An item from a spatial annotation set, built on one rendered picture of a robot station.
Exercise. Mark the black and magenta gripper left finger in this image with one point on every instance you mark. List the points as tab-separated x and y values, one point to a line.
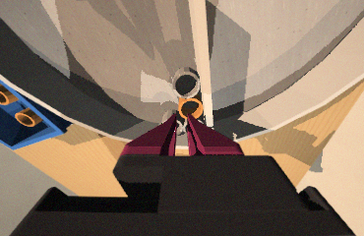
159	140

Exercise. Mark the bronze bushing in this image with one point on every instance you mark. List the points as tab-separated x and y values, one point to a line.
196	111
9	96
28	117

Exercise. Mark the grey metal bushing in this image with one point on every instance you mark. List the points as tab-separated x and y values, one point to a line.
200	119
168	114
186	92

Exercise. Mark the blue crate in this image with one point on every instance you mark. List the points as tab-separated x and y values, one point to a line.
15	135

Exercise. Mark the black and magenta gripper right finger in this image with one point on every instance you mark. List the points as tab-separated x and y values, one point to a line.
203	140

